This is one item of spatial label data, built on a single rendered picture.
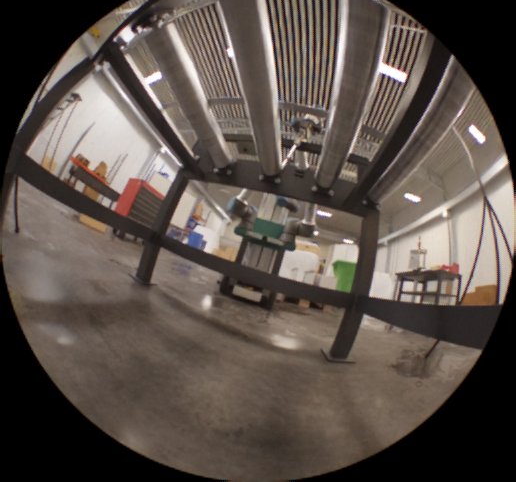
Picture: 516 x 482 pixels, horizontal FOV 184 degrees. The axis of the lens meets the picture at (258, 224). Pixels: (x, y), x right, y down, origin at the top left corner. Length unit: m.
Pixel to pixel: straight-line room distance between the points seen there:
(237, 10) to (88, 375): 0.82
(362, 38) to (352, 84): 0.14
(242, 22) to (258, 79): 0.19
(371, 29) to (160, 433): 0.83
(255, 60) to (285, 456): 0.86
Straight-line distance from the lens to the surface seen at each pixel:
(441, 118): 0.61
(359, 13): 0.47
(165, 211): 1.06
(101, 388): 0.42
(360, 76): 0.49
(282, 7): 8.32
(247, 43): 0.50
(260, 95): 0.55
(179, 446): 0.37
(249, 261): 1.78
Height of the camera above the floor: 0.34
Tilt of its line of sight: 15 degrees up
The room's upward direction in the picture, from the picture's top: 18 degrees clockwise
